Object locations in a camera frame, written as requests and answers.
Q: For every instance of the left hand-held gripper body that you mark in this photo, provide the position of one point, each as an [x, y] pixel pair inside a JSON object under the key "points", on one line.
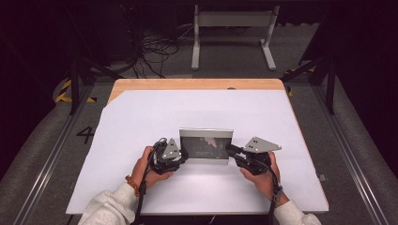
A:
{"points": [[170, 156]]}

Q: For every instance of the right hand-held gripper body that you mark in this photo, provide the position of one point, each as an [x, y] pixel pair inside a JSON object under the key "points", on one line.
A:
{"points": [[256, 153]]}

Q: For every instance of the person's right hand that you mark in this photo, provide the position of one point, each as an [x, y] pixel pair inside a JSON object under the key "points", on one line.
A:
{"points": [[263, 184]]}

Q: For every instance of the person's left hand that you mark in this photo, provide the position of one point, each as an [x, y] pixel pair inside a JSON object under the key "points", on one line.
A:
{"points": [[140, 170]]}

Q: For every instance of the yellow black hazard tape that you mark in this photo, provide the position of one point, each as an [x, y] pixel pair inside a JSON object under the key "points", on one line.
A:
{"points": [[291, 90], [64, 93]]}

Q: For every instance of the black metal stand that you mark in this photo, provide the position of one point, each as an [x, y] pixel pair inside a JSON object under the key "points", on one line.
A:
{"points": [[74, 78], [330, 87]]}

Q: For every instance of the white metal stand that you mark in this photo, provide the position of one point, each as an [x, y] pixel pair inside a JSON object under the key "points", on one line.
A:
{"points": [[233, 18]]}

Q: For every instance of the aluminium floor rail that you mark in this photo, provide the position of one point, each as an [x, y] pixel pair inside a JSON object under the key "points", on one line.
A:
{"points": [[47, 162], [350, 156]]}

